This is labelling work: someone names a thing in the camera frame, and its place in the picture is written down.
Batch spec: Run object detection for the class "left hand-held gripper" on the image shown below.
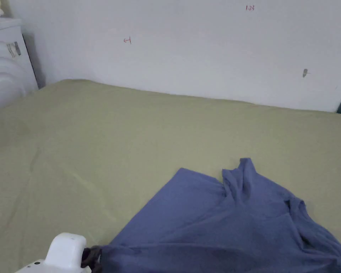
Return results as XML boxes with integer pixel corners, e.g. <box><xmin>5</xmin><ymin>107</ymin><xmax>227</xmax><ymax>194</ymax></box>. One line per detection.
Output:
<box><xmin>14</xmin><ymin>232</ymin><xmax>103</xmax><ymax>273</ymax></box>

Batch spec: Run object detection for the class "dark blue shirt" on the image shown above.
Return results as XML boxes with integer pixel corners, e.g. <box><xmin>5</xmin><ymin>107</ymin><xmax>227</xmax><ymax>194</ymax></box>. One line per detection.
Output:
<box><xmin>97</xmin><ymin>157</ymin><xmax>341</xmax><ymax>273</ymax></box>

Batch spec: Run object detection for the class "bed with pale green sheet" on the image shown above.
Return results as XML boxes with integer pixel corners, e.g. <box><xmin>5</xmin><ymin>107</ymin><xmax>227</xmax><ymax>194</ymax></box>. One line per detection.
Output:
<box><xmin>0</xmin><ymin>79</ymin><xmax>341</xmax><ymax>273</ymax></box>

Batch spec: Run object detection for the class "white washing machine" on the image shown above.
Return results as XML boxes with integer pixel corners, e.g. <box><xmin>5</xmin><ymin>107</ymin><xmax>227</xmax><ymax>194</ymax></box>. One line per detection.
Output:
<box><xmin>0</xmin><ymin>17</ymin><xmax>39</xmax><ymax>114</ymax></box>

